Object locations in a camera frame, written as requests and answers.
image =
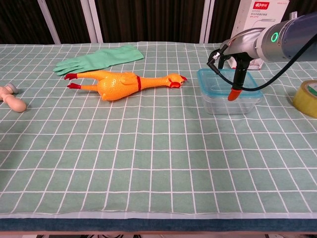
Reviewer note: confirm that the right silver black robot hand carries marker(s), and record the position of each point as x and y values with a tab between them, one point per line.
244	44

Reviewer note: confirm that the blue container lid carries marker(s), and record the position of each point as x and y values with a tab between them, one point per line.
215	81

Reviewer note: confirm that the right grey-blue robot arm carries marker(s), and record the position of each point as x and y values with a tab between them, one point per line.
292	37

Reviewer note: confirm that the clear plastic container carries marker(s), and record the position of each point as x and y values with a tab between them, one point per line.
227	106

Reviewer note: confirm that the white desk lamp carton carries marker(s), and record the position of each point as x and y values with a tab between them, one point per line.
260	12

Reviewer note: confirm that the yellow packing tape roll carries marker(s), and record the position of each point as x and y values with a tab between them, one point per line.
305	99

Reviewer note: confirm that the black pleated curtain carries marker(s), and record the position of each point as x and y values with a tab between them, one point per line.
148	19

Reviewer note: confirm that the yellow rubber chicken toy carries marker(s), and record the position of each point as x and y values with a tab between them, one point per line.
116	85

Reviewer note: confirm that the green rubber glove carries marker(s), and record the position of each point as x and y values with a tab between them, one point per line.
104	59

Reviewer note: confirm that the green white checkered tablecloth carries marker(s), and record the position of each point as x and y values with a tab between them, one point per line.
148	148

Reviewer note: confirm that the dark blue under cloth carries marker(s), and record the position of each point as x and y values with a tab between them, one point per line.
158	225

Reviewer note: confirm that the beige wooden massage hammer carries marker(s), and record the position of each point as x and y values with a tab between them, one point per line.
15	104

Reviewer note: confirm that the wide white metal post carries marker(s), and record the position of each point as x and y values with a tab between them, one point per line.
95	22

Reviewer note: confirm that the thin grey metal post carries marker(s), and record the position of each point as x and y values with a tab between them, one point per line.
49	23

